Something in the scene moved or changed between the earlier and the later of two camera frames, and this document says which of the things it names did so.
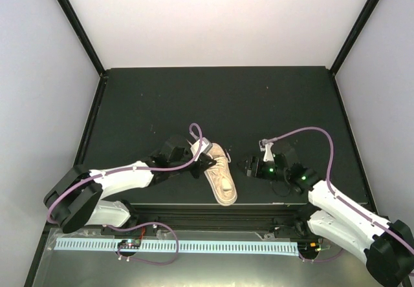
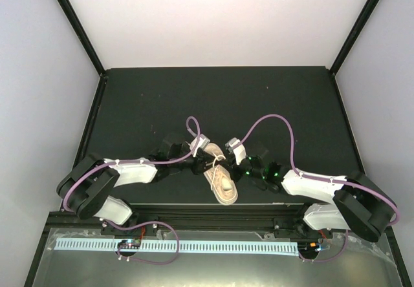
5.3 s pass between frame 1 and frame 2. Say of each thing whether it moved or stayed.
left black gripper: stayed
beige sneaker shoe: stayed
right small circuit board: stayed
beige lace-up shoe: moved
